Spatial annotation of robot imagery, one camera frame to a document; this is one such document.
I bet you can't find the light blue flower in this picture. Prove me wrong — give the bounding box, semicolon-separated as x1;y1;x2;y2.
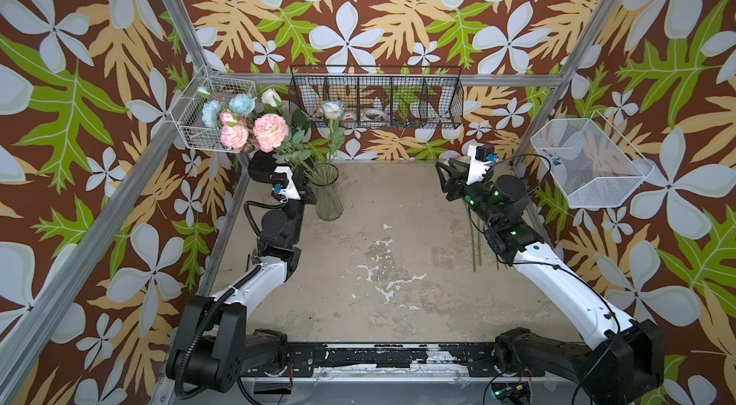
228;93;256;117

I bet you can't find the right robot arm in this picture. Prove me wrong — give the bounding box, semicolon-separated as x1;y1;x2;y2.
435;158;665;404

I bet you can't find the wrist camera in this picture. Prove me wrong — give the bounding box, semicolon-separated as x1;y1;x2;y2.
467;144;498;185
269;166;301;203

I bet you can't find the black wire basket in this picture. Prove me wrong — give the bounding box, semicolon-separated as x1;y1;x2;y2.
289;65;465;129

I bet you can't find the clear glass vase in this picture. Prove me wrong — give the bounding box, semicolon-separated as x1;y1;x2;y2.
309;163;343;221

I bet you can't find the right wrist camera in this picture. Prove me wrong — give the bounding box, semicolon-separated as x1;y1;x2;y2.
467;144;498;185

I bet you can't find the white wire basket left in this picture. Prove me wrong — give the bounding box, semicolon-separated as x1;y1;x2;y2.
170;72;257;153

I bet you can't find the white mesh basket right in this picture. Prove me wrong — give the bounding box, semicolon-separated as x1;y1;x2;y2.
531;112;655;210

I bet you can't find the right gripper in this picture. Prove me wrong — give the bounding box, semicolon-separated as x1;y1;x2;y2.
438;159;503;234

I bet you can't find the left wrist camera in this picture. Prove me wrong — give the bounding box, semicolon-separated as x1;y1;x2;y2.
269;166;301;203

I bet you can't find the black mounting rail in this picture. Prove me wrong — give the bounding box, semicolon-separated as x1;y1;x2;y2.
275;341;547;378

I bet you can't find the small pink bud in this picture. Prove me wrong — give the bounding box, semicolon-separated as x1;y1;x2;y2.
220;111;239;126

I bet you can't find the black orange tool case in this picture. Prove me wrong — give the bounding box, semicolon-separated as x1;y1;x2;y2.
247;151;282;185

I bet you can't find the bluish white rose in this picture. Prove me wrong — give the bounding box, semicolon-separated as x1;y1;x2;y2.
320;100;345;121

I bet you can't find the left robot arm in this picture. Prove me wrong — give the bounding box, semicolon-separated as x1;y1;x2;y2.
166;167;316;400

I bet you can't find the large pink carnation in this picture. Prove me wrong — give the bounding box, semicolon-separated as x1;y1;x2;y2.
253;114;289;153

